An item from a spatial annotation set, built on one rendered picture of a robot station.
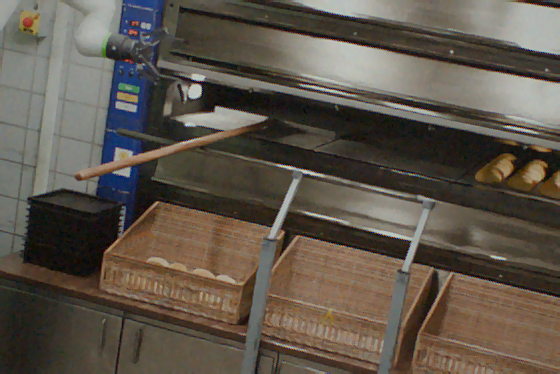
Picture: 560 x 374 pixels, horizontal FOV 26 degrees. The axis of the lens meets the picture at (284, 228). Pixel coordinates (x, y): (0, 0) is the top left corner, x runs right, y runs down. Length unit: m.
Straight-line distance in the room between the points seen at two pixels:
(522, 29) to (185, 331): 1.63
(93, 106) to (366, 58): 1.16
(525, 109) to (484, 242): 0.52
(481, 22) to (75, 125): 1.70
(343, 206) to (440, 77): 0.62
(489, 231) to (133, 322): 1.36
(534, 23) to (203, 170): 1.40
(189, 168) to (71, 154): 0.52
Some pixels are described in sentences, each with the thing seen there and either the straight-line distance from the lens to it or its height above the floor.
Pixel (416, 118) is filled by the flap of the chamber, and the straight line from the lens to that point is 4.51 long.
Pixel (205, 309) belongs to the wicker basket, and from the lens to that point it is 4.50.
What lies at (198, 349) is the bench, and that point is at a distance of 4.48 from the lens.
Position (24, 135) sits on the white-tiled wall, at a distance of 5.26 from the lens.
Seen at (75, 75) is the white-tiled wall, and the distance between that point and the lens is 5.13.
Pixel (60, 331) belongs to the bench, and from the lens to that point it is 4.70.
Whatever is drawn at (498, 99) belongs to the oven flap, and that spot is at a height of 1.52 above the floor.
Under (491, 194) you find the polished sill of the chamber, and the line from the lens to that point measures 4.64.
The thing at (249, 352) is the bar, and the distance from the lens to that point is 4.35.
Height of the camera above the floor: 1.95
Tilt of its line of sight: 13 degrees down
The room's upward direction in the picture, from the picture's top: 10 degrees clockwise
